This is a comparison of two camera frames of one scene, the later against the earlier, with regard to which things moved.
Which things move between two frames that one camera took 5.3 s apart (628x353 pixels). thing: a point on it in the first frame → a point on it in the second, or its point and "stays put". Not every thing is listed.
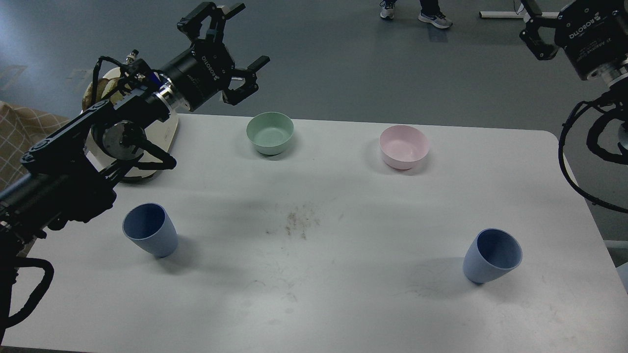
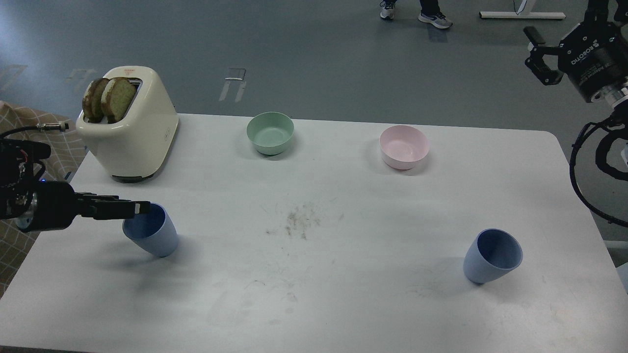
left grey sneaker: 387,7 stays put
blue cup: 491,253 stays put
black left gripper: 199,74 → 56,205
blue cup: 149,226 stays put
